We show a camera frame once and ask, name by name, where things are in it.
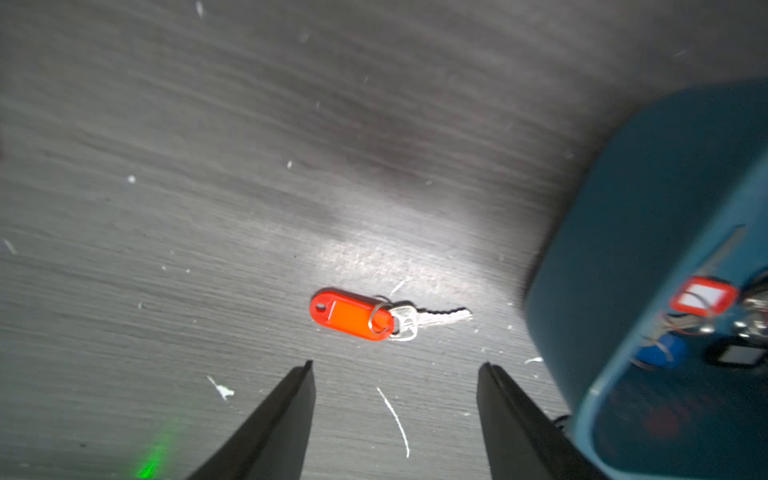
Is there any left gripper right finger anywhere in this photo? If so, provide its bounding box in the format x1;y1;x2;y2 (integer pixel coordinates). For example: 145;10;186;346
476;362;606;480

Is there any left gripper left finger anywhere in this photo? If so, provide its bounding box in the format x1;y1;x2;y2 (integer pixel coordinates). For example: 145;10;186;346
190;360;316;480

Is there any black key tag white label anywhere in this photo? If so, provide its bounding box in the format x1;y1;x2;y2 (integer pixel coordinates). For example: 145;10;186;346
703;337;767;369

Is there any blue key tag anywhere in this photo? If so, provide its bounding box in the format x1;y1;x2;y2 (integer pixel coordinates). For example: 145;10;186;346
633;334;688;369

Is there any orange red key tag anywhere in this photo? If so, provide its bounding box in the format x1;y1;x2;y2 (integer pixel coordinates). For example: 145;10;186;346
309;288;397;342

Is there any teal plastic storage box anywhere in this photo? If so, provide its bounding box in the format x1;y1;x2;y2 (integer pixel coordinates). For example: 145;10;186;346
525;78;767;479

